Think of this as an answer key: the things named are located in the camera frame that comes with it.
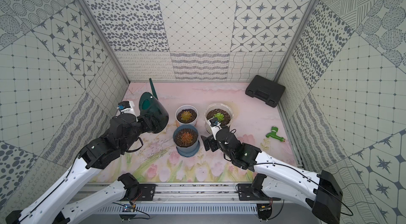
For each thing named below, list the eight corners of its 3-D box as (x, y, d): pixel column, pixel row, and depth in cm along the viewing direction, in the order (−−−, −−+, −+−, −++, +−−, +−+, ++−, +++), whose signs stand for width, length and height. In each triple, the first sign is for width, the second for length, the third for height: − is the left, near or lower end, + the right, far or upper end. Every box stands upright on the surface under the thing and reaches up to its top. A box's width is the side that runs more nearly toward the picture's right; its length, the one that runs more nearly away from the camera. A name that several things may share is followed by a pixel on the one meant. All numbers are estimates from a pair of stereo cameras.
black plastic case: (244, 94, 116) (245, 89, 112) (255, 79, 127) (256, 73, 122) (274, 109, 107) (277, 104, 103) (284, 91, 118) (287, 86, 114)
